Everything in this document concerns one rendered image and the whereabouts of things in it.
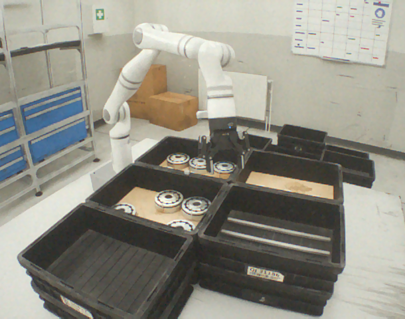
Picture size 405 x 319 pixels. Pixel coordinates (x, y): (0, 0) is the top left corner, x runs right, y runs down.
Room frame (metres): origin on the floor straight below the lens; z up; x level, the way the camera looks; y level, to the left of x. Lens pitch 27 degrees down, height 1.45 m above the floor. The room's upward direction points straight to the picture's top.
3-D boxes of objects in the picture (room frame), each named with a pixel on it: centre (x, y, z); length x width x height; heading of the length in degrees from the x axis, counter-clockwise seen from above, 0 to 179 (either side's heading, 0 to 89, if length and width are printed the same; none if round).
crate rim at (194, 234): (0.81, 0.15, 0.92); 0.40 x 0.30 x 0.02; 68
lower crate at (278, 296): (0.66, -0.22, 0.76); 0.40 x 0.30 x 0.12; 68
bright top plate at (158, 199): (0.88, 0.12, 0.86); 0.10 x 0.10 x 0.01
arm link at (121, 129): (1.21, 0.37, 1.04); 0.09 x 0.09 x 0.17; 51
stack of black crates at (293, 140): (2.20, -0.84, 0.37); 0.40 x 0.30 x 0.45; 62
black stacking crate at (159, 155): (1.08, 0.04, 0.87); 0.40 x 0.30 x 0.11; 68
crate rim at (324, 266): (0.66, -0.22, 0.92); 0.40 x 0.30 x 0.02; 68
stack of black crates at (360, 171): (1.66, -1.01, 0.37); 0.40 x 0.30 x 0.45; 62
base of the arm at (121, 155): (1.20, 0.37, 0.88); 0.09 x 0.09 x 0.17; 65
